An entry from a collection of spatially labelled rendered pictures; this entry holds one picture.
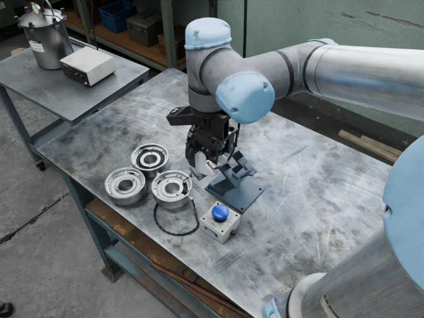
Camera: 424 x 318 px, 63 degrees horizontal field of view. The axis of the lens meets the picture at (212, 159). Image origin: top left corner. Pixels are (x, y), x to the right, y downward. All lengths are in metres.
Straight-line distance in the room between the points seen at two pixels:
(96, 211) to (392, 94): 1.04
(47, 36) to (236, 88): 1.30
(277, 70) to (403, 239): 0.35
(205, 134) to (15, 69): 1.31
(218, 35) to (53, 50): 1.24
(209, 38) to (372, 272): 0.39
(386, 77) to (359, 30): 1.81
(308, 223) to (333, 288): 0.50
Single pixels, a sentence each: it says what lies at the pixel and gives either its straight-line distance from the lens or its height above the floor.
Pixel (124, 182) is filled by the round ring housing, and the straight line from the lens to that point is 0.96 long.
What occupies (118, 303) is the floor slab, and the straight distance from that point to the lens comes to 1.69.
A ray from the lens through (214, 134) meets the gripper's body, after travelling 0.68.
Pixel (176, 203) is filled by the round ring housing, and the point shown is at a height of 0.83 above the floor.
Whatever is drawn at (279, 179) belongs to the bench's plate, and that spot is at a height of 0.80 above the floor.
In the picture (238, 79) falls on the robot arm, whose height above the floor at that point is 1.26.
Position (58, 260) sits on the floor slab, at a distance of 1.87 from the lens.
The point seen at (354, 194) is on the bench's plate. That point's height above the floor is 0.80.
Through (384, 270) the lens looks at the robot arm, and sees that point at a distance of 0.33.
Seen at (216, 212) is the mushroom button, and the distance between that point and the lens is 0.80.
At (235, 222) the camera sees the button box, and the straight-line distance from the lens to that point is 0.83.
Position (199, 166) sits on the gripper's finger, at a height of 0.97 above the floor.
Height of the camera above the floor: 1.53
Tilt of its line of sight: 46 degrees down
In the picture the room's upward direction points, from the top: straight up
